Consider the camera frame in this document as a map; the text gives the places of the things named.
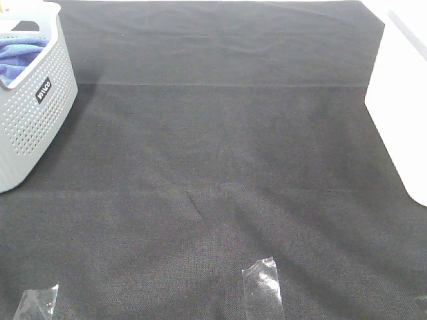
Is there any black table cloth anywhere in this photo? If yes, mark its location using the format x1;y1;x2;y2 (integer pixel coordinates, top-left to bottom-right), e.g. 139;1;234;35
1;1;426;319

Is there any grey perforated plastic basket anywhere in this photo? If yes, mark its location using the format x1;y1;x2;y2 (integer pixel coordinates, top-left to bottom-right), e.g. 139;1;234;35
1;1;77;192

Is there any clear tape strip left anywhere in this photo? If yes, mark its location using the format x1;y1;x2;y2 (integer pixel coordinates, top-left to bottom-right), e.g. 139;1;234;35
13;284;59;320

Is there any white plastic basket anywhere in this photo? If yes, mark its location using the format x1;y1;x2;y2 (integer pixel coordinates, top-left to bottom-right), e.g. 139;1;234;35
365;1;426;205

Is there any blue microfibre towel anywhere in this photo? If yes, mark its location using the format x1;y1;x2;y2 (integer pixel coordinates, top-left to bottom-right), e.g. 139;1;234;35
1;37;48;85

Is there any clear tape strip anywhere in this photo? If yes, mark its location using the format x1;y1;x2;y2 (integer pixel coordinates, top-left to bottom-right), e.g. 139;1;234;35
242;257;284;320
13;284;59;320

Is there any clear tape strip centre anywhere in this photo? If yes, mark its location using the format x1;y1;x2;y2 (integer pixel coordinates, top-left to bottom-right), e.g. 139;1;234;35
242;257;284;320

